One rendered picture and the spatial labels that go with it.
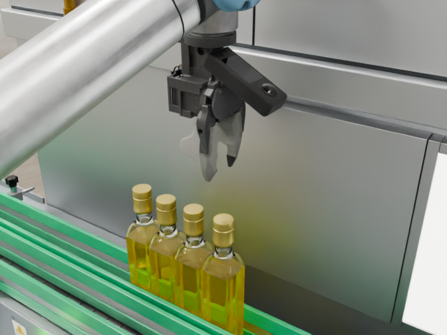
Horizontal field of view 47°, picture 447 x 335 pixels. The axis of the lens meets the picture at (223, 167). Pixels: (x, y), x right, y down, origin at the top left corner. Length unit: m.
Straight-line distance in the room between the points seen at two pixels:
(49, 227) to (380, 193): 0.78
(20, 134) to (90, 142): 0.80
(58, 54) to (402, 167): 0.52
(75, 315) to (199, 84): 0.51
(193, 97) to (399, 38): 0.29
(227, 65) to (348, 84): 0.19
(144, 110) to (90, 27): 0.62
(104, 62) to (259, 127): 0.46
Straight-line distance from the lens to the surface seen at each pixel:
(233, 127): 0.76
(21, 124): 0.42
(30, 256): 1.20
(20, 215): 1.36
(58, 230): 1.25
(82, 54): 0.43
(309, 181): 0.85
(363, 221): 0.85
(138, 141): 1.10
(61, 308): 1.03
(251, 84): 0.68
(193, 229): 0.85
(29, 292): 1.11
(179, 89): 0.73
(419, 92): 0.75
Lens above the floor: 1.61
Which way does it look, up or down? 28 degrees down
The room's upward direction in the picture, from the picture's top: straight up
